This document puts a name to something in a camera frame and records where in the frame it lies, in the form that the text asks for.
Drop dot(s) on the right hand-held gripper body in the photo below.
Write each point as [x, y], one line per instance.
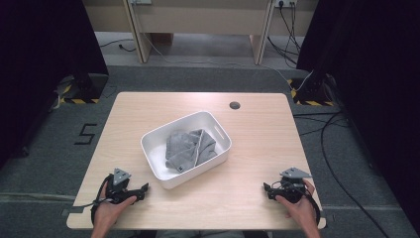
[292, 191]

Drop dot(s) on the person's left hand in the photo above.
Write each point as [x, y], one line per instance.
[107, 213]

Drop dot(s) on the black stand base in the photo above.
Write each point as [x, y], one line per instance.
[92, 86]
[312, 92]

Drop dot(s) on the beige desk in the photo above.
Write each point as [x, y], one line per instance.
[198, 16]

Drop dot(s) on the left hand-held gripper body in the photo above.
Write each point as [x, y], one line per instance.
[119, 193]

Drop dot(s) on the white plastic bin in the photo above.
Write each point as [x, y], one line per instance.
[155, 148]

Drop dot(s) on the grey shorts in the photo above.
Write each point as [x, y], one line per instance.
[185, 148]

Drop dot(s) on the white wall socket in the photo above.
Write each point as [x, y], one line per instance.
[141, 1]
[285, 2]

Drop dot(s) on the person's right hand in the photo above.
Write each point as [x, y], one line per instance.
[303, 211]

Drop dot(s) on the black curtain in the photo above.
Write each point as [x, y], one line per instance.
[379, 66]
[33, 49]

